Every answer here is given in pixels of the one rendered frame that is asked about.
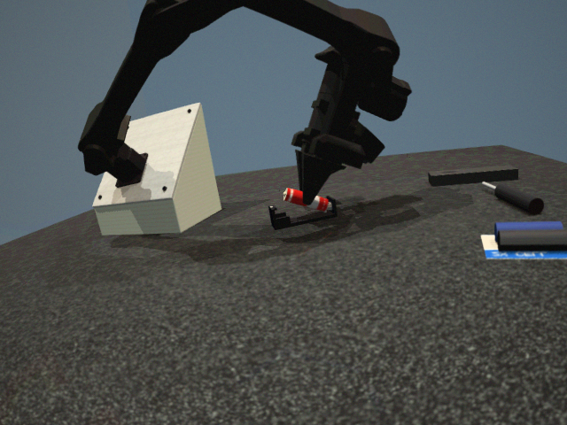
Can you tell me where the black rectangular bar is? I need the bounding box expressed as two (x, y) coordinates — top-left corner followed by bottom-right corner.
(429, 165), (518, 187)

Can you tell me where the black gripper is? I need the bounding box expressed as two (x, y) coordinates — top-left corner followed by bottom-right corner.
(291, 93), (366, 205)

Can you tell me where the black screwdriver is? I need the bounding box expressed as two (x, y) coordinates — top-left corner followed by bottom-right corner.
(482, 182), (544, 215)

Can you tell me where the red and white striped cylinder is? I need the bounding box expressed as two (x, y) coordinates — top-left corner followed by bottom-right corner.
(283, 188), (329, 212)

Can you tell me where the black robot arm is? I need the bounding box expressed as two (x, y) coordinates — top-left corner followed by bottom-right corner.
(78, 0), (412, 188)

